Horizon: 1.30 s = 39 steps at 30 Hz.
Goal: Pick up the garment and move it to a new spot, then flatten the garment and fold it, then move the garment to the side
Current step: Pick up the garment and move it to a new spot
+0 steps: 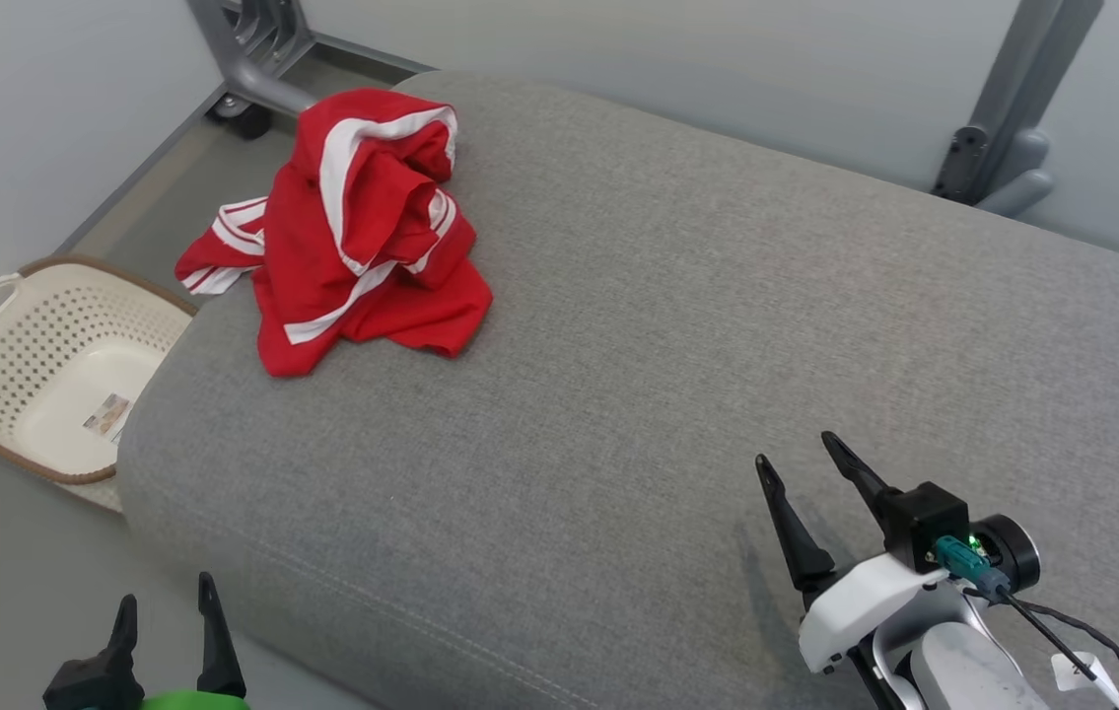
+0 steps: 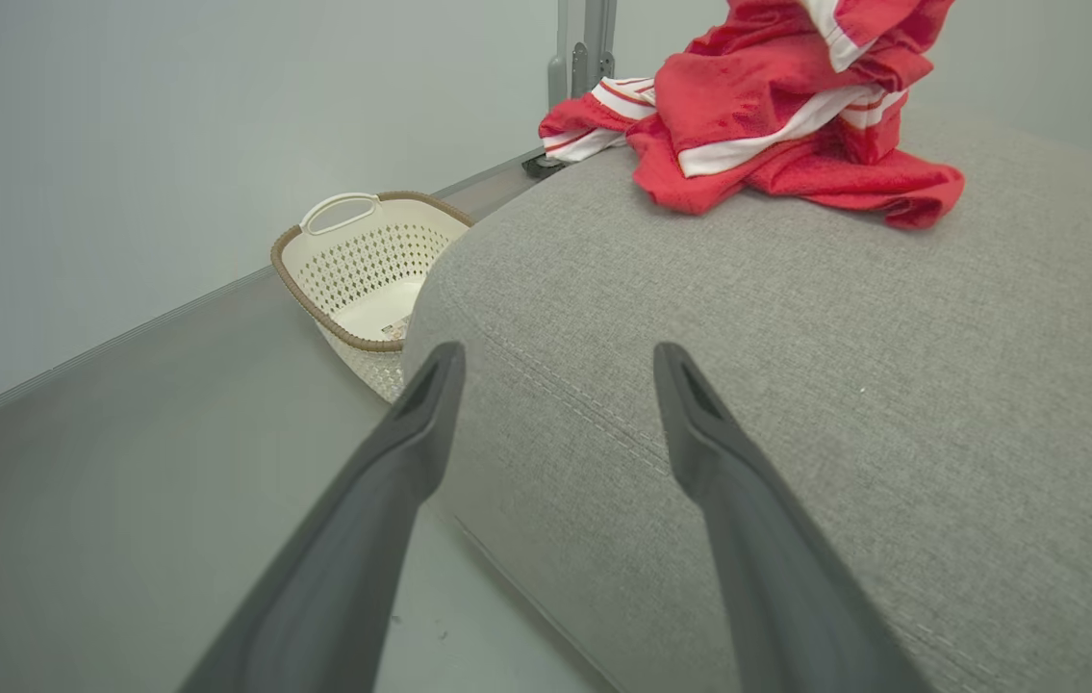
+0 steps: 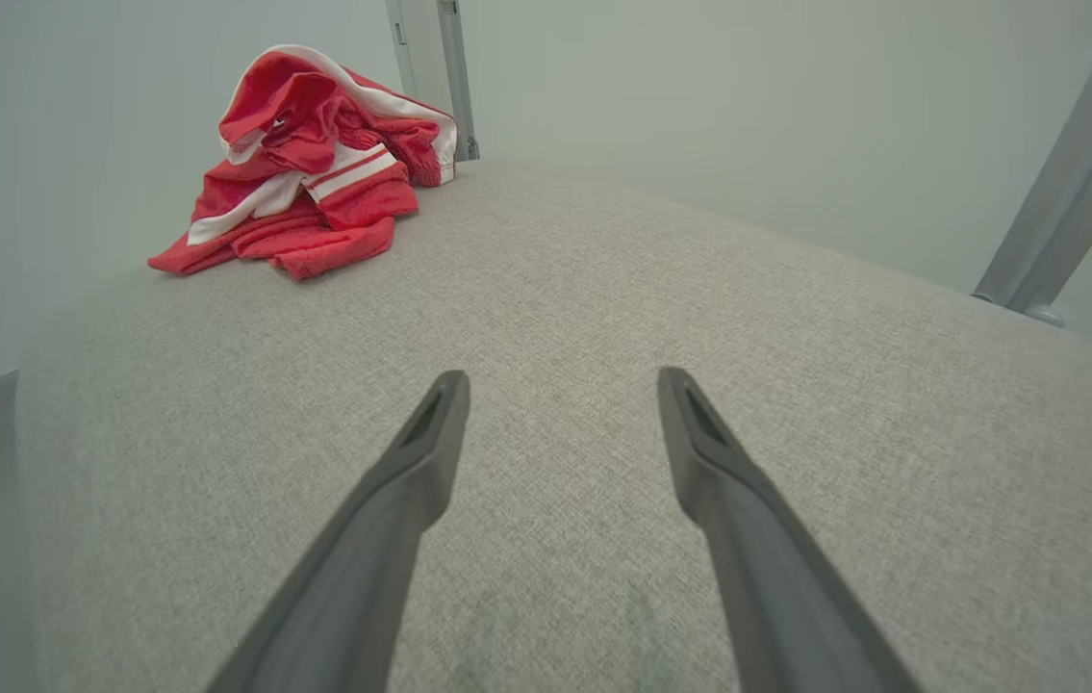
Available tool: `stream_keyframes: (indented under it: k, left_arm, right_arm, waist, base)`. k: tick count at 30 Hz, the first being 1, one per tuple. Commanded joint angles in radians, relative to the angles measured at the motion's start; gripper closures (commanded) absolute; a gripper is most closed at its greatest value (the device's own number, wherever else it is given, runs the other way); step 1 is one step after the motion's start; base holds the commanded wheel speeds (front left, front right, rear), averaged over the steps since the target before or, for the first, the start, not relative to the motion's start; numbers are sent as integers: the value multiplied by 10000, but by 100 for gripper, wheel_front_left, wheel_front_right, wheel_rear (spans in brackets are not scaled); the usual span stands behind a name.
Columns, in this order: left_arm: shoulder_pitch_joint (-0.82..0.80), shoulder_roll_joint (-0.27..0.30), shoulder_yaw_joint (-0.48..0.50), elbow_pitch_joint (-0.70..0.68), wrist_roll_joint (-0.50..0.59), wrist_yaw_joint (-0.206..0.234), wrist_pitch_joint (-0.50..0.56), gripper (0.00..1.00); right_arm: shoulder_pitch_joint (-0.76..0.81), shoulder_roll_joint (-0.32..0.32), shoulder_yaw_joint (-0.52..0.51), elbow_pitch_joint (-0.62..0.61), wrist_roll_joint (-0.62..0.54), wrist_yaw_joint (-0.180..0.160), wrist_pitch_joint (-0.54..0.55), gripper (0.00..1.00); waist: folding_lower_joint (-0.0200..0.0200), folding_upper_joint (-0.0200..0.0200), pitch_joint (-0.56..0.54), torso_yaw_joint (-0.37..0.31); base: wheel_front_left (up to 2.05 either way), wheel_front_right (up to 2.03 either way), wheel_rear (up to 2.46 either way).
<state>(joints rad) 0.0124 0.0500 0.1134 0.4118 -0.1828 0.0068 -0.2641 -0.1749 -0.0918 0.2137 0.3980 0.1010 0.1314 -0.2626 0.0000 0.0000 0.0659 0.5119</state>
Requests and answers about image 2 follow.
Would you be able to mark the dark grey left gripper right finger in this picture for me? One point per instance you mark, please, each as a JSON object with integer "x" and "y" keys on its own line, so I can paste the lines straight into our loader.
{"x": 776, "y": 577}

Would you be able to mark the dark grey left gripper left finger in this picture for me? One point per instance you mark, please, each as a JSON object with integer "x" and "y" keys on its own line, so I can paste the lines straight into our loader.
{"x": 363, "y": 539}

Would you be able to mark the red and white jersey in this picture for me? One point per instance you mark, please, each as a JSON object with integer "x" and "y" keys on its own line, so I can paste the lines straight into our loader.
{"x": 892, "y": 188}

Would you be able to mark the red shorts with white stripe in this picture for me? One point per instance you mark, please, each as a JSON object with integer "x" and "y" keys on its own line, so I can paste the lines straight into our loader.
{"x": 748, "y": 87}

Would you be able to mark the grey fabric sofa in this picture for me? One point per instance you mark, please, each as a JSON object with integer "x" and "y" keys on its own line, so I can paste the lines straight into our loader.
{"x": 844, "y": 385}

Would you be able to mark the cream plastic laundry basket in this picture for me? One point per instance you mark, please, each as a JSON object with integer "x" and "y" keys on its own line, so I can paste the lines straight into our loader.
{"x": 363, "y": 279}

